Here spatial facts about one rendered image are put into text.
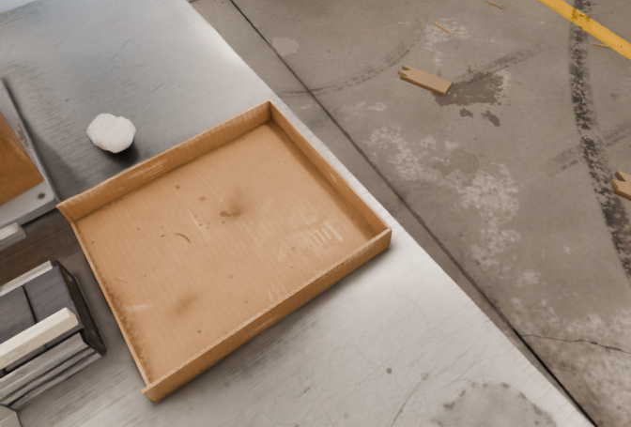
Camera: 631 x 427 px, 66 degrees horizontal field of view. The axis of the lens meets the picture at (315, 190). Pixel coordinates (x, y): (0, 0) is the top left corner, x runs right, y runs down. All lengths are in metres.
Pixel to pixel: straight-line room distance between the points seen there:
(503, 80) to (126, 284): 1.75
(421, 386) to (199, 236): 0.30
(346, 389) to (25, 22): 0.83
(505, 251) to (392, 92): 0.76
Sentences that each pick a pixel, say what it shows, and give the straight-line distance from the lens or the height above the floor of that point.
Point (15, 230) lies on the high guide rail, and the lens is 0.53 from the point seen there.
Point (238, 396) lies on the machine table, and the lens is 0.53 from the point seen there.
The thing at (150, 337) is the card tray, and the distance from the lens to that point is 0.57.
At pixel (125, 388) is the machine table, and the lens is 0.57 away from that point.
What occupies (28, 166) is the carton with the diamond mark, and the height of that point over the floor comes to 0.88.
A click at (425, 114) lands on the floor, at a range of 1.90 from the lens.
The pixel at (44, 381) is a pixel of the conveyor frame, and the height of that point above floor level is 0.85.
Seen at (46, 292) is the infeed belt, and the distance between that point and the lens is 0.59.
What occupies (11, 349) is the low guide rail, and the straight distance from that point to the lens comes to 0.53.
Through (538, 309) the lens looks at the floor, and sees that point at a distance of 1.55.
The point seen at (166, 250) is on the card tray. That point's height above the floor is 0.83.
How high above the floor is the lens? 1.34
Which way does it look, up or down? 54 degrees down
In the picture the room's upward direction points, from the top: 4 degrees counter-clockwise
